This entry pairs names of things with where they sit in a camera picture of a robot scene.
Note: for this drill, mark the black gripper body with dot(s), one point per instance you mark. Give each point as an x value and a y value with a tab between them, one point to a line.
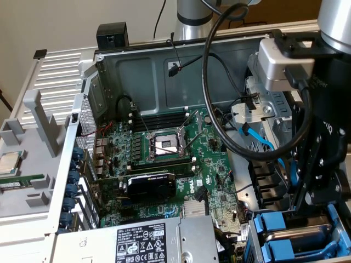
334	96

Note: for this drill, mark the hard disk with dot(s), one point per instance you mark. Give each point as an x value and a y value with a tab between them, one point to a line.
301	222

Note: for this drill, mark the metal disk bay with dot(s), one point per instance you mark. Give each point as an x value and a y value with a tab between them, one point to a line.
301	211

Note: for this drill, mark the blue disk carrier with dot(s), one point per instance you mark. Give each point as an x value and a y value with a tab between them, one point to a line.
279	248

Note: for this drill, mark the metal drive cage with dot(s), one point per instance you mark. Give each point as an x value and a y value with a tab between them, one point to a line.
274	109

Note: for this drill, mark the white barcode tag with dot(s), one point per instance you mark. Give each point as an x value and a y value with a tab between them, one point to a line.
243	231

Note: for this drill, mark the metal socket cover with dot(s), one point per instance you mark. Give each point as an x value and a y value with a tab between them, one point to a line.
192	123

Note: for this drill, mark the black RAM slot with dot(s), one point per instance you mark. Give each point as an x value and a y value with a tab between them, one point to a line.
164	117
183	171
164	123
164	163

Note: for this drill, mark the silver chipset heatsink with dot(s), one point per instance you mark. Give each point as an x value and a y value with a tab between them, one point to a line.
194	209

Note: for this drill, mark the CPU socket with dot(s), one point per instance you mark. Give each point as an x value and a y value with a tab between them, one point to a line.
164	143

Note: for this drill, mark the metal locking lever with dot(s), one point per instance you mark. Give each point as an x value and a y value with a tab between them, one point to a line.
141	120
164	148

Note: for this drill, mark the grey power supply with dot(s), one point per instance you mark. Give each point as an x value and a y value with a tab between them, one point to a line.
192	235

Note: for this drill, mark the black graphics card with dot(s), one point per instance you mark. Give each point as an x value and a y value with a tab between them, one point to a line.
150	189

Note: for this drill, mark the open PC case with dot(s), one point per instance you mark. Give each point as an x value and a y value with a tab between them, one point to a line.
137	82

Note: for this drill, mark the green motherboard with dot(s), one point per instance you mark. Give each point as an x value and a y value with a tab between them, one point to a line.
118	134

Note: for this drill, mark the black expansion slot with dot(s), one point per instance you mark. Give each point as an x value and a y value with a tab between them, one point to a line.
131	213

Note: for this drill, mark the black CPU cooler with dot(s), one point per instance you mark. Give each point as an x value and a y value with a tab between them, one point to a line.
112	38

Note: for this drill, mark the dark blue slot latch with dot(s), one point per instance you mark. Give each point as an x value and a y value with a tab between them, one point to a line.
73	177
69	204
67	219
77	152
74	165
72	190

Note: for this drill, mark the grey parts rack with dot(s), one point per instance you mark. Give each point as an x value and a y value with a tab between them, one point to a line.
33	170

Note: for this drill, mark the small black table clip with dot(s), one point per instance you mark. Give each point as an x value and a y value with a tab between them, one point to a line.
39	54

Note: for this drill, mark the green RAM stick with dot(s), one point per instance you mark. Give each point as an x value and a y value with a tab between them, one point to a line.
22	179

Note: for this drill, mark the silver CPU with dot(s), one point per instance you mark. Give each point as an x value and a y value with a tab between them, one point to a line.
8	164

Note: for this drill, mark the black camera bracket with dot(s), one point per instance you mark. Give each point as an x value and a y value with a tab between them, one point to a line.
301	46

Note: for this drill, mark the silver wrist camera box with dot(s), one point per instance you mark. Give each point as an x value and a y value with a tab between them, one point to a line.
277	65

